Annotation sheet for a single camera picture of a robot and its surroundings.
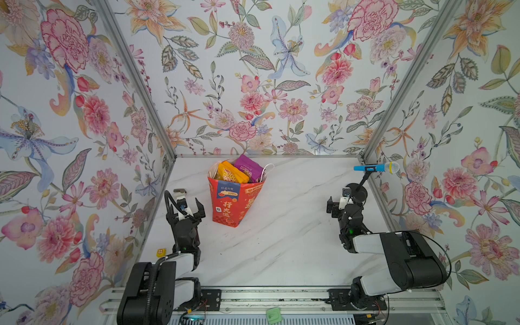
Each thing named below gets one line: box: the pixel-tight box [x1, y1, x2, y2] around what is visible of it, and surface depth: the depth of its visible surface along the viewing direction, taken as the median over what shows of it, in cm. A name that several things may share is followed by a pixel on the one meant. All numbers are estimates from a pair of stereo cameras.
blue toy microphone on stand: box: [345, 161, 401, 203], surface depth 91 cm
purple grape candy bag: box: [234, 153, 264, 184], surface depth 86 cm
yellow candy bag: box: [215, 160, 250, 184], surface depth 83 cm
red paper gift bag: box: [207, 160, 275, 229], surface depth 84 cm
